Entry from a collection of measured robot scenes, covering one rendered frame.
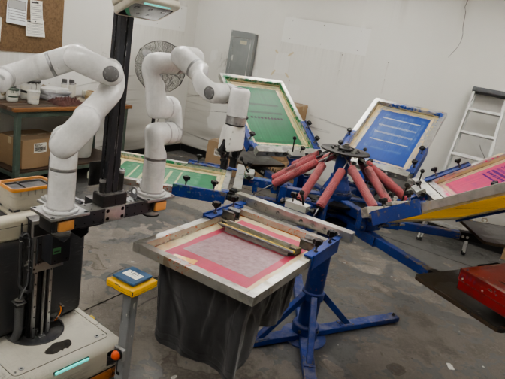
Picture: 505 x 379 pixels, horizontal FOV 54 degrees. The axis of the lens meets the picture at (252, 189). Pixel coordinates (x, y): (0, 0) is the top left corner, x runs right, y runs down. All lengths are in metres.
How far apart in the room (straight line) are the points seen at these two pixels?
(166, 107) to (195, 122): 5.63
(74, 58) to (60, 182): 0.44
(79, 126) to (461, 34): 5.09
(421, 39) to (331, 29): 1.13
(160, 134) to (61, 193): 0.48
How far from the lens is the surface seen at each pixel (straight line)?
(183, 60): 2.00
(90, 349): 2.70
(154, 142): 2.12
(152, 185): 2.17
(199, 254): 2.13
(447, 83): 6.25
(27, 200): 2.55
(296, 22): 6.92
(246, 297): 1.81
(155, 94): 2.13
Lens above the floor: 1.85
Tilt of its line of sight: 17 degrees down
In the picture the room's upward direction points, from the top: 10 degrees clockwise
